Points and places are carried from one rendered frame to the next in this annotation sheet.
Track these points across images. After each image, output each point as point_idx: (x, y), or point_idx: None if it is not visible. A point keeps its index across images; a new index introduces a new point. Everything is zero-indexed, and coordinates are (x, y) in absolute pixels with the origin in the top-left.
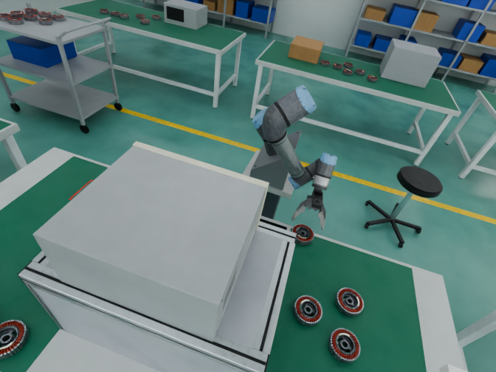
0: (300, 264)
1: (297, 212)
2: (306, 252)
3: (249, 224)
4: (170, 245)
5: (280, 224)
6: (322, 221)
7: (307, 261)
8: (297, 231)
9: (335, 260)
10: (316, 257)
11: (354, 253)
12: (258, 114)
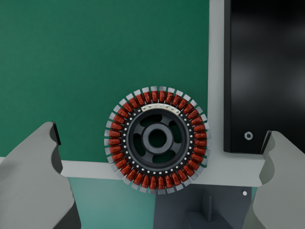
0: (147, 13)
1: (303, 166)
2: (129, 68)
3: None
4: None
5: (255, 174)
6: (22, 155)
7: (123, 32)
8: (187, 135)
9: (19, 70)
10: (92, 62)
11: None
12: None
